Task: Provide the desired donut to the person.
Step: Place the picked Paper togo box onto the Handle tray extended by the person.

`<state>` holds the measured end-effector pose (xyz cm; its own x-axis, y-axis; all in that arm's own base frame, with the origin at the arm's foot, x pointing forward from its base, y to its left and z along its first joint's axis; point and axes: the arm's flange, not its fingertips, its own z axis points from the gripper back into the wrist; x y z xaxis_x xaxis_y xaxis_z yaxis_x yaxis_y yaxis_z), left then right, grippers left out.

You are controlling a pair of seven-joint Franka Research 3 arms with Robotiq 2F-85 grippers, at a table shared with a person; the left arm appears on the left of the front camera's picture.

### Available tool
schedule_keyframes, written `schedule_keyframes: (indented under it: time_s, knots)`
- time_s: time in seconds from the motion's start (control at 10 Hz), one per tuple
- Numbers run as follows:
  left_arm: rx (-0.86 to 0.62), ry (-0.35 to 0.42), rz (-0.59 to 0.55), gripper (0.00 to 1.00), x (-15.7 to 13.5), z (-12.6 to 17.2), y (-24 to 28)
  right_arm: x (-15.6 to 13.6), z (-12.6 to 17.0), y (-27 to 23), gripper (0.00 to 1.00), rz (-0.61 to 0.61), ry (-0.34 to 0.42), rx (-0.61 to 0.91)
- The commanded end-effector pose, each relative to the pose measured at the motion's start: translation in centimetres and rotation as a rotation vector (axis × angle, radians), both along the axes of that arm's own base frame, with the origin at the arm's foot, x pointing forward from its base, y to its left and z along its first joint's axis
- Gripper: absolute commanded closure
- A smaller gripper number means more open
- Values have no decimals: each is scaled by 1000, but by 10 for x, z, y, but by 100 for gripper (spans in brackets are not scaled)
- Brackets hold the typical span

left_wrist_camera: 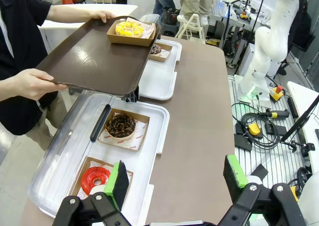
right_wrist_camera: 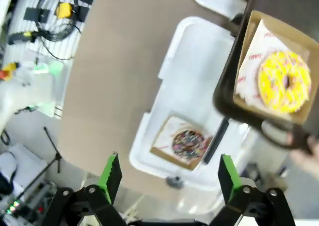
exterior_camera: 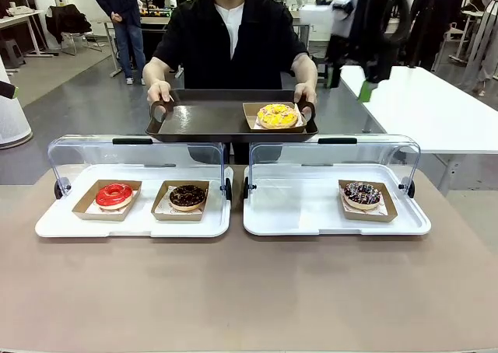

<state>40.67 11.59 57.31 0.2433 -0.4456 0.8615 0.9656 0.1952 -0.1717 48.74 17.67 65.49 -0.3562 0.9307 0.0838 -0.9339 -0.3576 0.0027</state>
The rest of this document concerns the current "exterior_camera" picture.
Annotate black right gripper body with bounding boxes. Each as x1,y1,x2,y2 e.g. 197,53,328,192
324,18,394,84

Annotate yellow sprinkled donut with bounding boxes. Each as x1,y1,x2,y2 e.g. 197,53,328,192
256,103,300,130

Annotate cardboard box of yellow donut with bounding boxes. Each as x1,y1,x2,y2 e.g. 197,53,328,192
242,101,307,133

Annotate dark brown serving tray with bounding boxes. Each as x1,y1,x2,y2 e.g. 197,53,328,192
145,89,319,144

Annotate chocolate donut with nuts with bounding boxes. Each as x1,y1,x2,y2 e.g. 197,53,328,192
169,184,208,213

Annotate cardboard box of chocolate donut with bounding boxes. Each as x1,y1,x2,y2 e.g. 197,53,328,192
150,180,210,223

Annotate person's right forearm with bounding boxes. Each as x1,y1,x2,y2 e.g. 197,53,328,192
142,56,172,92

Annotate person's left forearm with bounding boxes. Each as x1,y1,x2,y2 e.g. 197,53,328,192
291,53,319,92

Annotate cardboard box of sprinkle donut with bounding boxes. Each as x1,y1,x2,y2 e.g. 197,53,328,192
337,179,398,224

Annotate person in black shirt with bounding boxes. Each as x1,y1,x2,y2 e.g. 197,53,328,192
153,0,312,166

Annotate cardboard box of red donut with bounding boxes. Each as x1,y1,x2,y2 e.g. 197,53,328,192
72,179,143,222

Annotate red glazed donut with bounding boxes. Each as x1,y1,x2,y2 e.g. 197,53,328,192
95,182,135,211

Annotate person's left hand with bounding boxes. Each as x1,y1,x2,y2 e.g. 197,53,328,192
293,82,318,106

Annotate person's right hand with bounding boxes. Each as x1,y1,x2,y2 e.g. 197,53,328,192
146,80,174,107

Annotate white cylindrical air purifier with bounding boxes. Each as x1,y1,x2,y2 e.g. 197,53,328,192
0,55,34,150

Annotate grey stool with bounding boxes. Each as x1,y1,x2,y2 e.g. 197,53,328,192
0,40,26,69

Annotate white side table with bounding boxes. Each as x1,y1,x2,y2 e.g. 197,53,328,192
339,65,498,197

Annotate clear display cover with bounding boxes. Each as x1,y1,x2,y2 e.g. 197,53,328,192
244,135,422,201
47,134,233,202

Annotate bystander in black clothes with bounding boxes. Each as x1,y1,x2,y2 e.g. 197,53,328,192
406,0,468,72

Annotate white background desk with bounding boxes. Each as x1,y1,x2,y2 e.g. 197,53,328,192
0,9,54,58

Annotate black jacket on chair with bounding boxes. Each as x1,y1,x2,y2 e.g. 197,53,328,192
45,4,93,45

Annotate bystander in blue jeans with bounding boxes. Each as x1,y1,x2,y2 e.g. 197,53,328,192
92,0,147,86

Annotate white display tray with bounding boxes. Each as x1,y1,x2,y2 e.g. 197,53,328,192
34,164,233,239
243,164,432,237

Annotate black braided cable sleeve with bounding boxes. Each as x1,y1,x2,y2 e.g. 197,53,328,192
383,0,412,45

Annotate metal frame chair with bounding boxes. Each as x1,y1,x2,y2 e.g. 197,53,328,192
60,30,106,57

